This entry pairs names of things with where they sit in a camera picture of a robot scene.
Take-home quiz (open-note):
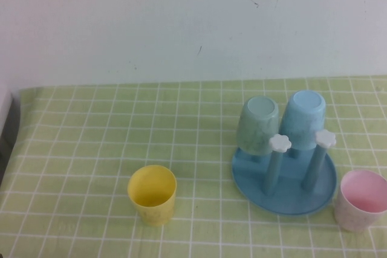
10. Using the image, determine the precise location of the green checkered tablecloth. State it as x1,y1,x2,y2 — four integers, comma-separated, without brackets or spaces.
0,76,387,258

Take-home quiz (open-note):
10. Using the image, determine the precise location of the light blue plastic cup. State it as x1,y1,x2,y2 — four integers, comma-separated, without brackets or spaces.
279,89,327,151

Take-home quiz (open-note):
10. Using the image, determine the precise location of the pink plastic cup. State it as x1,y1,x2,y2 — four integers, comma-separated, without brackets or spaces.
334,169,387,234

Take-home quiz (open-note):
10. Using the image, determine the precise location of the mint green plastic cup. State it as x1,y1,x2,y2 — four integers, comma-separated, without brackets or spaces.
236,95,279,155

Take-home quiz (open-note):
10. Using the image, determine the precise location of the blue cup stand with pegs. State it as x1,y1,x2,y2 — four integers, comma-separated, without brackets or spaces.
231,129,338,217

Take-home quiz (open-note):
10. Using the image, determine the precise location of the yellow plastic cup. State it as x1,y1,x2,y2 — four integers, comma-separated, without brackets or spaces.
126,164,177,227

